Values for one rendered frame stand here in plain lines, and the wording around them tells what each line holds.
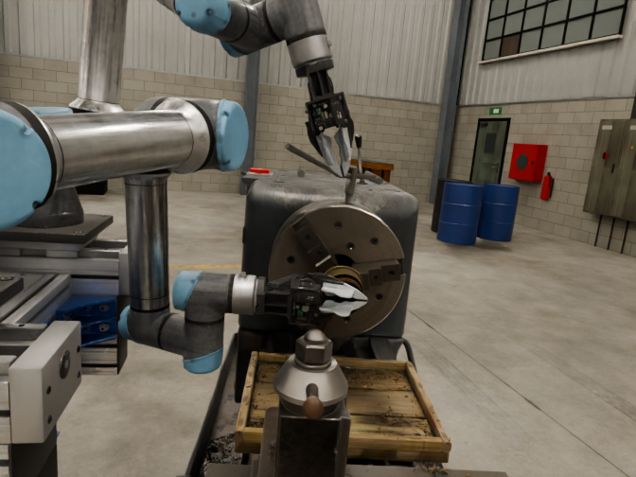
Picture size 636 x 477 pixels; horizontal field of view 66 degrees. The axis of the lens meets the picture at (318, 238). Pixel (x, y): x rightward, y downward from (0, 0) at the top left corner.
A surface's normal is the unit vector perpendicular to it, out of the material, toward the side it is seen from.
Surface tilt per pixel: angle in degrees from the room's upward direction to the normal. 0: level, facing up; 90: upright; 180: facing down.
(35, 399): 90
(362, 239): 90
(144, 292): 94
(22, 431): 90
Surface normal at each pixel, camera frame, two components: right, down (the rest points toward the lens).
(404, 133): 0.29, 0.22
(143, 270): 0.05, 0.27
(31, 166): 0.87, 0.18
